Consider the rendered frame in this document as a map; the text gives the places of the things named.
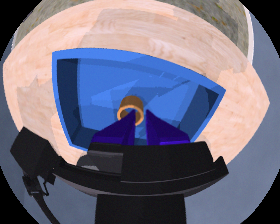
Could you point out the blue open crate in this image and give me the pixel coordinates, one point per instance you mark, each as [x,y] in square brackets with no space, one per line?
[88,92]

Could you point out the bronze bushing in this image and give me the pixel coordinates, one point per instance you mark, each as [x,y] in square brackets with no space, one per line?
[132,102]

